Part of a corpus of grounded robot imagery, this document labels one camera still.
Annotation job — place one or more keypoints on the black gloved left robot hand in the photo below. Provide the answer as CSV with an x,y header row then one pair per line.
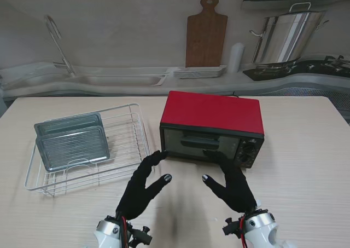
x,y
136,193

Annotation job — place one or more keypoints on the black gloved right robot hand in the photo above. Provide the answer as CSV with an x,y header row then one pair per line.
x,y
235,190

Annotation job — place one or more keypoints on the ribbed metal baking tray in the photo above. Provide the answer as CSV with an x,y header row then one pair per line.
x,y
68,123
73,149

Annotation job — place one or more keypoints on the black oven knob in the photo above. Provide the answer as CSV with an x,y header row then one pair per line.
x,y
248,149
244,158

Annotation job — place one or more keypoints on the red black toaster oven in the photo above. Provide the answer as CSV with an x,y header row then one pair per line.
x,y
213,111

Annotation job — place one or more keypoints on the small white tag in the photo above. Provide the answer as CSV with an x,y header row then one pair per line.
x,y
258,203

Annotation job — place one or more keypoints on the steel kitchen sink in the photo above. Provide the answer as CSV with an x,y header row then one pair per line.
x,y
117,80

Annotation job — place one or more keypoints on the stack of white plates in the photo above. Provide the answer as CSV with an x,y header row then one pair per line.
x,y
199,72

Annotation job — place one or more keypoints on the white paper towel roll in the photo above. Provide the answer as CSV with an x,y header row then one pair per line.
x,y
236,57

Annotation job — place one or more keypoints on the black gas stove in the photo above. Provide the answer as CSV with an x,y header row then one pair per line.
x,y
300,68

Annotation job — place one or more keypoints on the brown wooden cutting board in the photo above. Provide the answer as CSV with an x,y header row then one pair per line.
x,y
205,40

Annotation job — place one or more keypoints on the chrome kitchen faucet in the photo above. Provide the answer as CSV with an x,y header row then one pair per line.
x,y
61,51

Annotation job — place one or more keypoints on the stainless steel stock pot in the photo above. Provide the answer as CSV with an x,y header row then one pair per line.
x,y
287,37

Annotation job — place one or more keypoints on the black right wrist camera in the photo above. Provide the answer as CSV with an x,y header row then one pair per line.
x,y
232,227

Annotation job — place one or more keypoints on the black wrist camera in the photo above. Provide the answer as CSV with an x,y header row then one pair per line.
x,y
232,227
142,234

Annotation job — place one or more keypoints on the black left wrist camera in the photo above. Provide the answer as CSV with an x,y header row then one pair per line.
x,y
142,234

